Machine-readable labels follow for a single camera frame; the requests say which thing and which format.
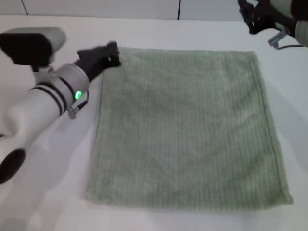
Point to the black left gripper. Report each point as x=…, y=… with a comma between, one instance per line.
x=92, y=61

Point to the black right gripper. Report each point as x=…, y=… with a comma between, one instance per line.
x=272, y=14

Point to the light green ribbed towel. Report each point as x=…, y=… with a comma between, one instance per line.
x=187, y=127

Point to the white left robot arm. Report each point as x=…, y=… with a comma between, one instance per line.
x=36, y=115

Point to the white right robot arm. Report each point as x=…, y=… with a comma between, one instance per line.
x=300, y=24

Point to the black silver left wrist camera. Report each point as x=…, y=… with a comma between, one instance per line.
x=29, y=48

